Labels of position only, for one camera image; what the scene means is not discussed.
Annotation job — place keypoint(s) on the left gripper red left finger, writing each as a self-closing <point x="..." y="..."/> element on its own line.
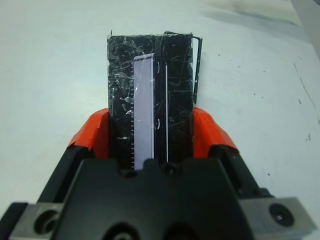
<point x="90" y="135"/>

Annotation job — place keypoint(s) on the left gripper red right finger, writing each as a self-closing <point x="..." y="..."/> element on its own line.
<point x="212" y="135"/>

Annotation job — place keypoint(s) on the black glossy box lid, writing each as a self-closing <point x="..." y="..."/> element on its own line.
<point x="172" y="100"/>

